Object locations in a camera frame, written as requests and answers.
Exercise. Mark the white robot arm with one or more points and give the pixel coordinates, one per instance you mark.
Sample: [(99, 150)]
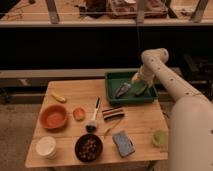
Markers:
[(190, 144)]

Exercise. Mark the grey fish toy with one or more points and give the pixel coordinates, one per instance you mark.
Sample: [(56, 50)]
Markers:
[(124, 88)]

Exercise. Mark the orange bowl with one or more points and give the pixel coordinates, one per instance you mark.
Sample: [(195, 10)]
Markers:
[(53, 117)]

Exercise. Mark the striped black white eraser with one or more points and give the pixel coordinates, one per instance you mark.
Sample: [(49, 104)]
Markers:
[(112, 113)]

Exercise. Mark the green cup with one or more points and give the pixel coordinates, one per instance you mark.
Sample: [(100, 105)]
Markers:
[(160, 138)]

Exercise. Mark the green plastic tray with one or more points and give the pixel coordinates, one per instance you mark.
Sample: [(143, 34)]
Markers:
[(113, 80)]

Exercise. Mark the green cucumber toy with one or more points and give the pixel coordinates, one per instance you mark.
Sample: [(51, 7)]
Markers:
[(141, 90)]

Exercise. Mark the wooden spoon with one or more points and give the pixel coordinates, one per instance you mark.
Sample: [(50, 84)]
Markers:
[(111, 128)]

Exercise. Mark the black white brush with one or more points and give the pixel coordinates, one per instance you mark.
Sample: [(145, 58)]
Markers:
[(92, 125)]

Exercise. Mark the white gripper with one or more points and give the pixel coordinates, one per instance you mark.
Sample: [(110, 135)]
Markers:
[(145, 74)]

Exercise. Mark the blue sponge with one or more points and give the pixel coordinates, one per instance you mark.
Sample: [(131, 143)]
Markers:
[(123, 144)]

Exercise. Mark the dark bowl with beans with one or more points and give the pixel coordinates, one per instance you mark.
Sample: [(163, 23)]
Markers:
[(88, 148)]

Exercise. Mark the small orange cup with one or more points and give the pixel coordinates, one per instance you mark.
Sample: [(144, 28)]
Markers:
[(79, 114)]

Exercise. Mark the yellow banana toy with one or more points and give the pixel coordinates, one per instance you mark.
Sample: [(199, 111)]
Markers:
[(59, 98)]

